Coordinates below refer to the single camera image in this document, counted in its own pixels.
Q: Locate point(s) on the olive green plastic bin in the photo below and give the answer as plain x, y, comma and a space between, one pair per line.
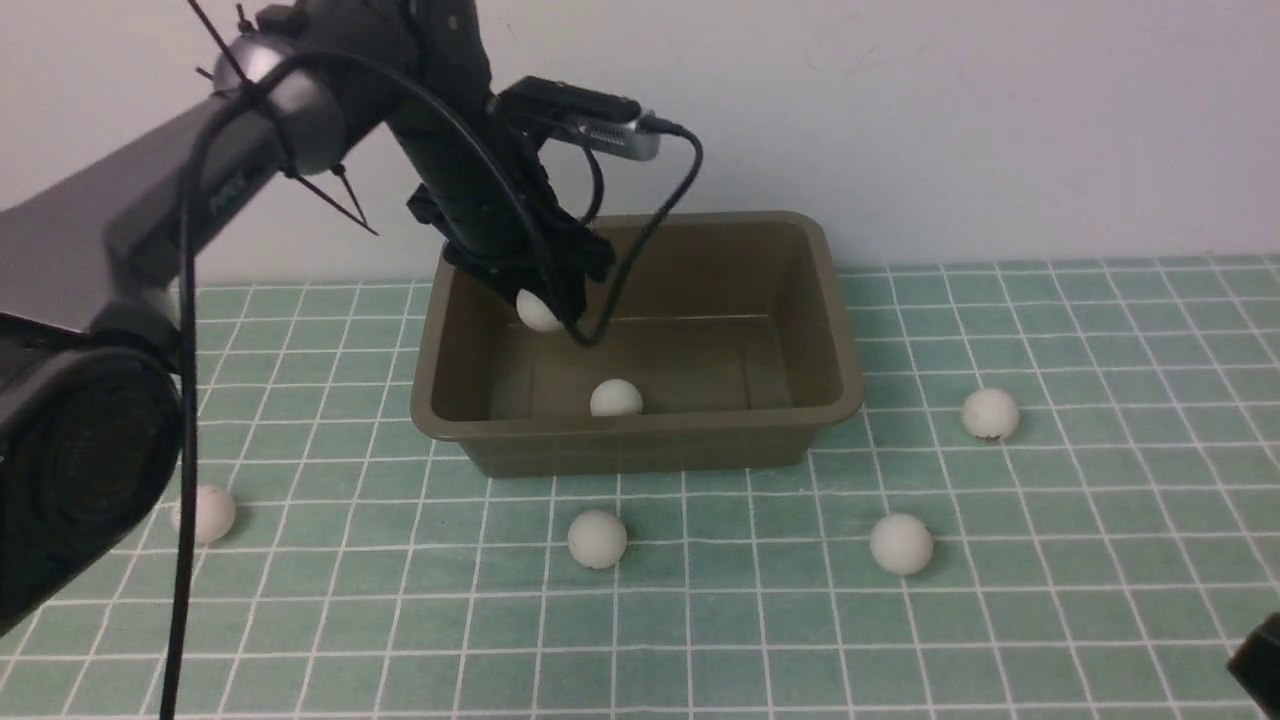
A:
732, 325

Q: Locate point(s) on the green checkered tablecloth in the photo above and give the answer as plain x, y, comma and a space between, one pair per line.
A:
1100, 563

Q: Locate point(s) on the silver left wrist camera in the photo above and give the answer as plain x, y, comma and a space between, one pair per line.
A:
543, 110

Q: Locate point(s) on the white ball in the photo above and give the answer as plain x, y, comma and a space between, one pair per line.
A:
990, 414
597, 539
535, 314
215, 514
901, 544
616, 397

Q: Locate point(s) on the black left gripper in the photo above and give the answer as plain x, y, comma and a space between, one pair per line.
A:
484, 233

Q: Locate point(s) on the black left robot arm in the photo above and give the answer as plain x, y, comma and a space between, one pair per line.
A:
92, 425

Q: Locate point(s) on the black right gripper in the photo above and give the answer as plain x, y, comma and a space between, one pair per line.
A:
1255, 664

